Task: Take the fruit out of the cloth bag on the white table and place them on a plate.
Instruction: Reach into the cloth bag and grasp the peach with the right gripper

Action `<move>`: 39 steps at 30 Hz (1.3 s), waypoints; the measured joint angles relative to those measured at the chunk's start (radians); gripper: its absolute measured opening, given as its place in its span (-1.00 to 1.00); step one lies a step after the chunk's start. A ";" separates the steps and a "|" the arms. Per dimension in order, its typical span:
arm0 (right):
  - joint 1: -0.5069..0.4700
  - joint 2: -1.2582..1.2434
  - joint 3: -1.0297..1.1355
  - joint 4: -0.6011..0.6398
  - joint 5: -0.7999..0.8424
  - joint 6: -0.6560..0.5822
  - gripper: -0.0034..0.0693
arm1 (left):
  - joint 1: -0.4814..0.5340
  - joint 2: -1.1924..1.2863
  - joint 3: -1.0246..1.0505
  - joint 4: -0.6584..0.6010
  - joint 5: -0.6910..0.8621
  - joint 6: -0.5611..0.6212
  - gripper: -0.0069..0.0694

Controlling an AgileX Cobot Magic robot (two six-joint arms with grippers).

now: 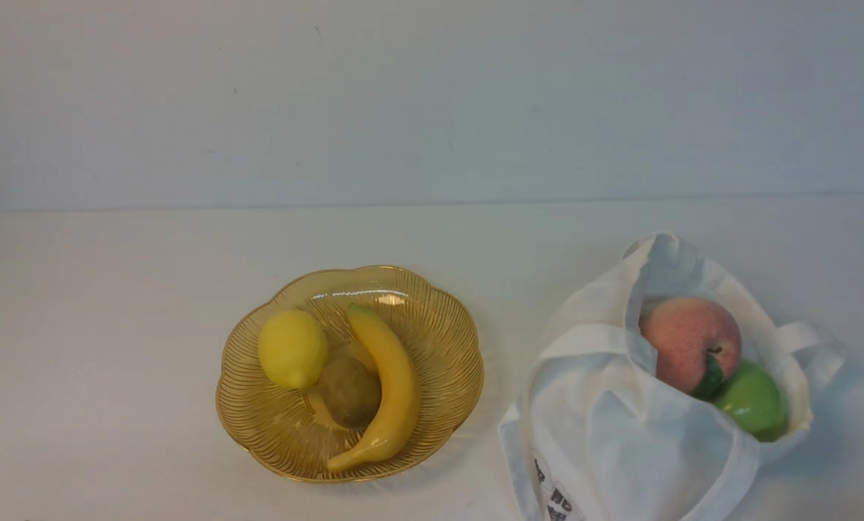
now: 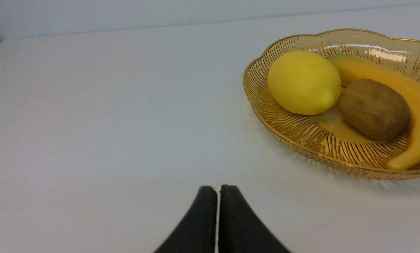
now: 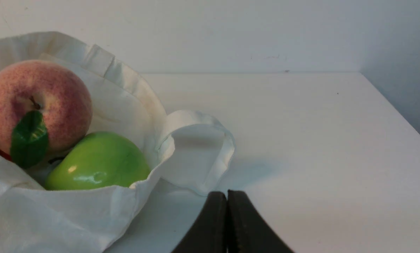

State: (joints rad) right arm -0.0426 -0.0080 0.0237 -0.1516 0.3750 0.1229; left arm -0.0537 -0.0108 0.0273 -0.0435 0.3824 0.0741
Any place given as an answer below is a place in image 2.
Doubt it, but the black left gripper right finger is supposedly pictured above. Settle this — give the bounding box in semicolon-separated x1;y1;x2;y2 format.
218;185;290;253

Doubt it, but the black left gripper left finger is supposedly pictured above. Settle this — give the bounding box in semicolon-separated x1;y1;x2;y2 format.
155;186;218;253

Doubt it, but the amber glass fruit bowl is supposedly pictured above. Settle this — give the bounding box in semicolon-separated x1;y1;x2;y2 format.
243;28;420;180

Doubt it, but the brown kiwi fruit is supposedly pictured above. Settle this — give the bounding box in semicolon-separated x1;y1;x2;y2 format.
338;79;411;141

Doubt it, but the yellow lemon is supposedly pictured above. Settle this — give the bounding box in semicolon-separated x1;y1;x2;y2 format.
267;50;342;115

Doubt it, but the yellow banana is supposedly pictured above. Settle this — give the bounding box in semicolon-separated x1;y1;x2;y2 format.
327;54;420;171

